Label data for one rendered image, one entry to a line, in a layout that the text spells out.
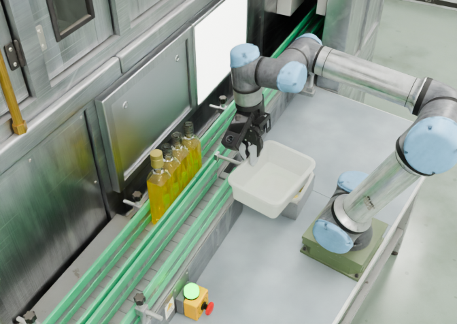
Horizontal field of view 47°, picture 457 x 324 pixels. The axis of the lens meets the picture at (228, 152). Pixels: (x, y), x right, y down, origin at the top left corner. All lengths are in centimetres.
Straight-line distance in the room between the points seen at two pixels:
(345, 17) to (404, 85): 100
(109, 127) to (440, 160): 84
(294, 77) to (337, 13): 105
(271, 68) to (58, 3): 51
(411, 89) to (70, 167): 89
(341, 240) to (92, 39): 83
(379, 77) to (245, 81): 33
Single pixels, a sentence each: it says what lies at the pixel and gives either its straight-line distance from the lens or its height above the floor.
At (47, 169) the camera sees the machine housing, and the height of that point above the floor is 122.
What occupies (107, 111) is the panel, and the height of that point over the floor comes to 128.
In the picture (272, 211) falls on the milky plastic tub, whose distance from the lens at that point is 142.
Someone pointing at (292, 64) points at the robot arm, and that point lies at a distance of 129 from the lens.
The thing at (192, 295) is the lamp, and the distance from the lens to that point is 154.
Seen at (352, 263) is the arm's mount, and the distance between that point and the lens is 168.
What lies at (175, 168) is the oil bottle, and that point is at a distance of 156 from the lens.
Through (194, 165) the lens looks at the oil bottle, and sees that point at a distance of 167.
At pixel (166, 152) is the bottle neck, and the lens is 153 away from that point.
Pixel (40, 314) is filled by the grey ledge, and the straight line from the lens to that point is 155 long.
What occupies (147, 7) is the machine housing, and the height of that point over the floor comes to 144.
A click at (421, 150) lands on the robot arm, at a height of 138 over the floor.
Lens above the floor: 213
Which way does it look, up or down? 41 degrees down
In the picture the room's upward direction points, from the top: straight up
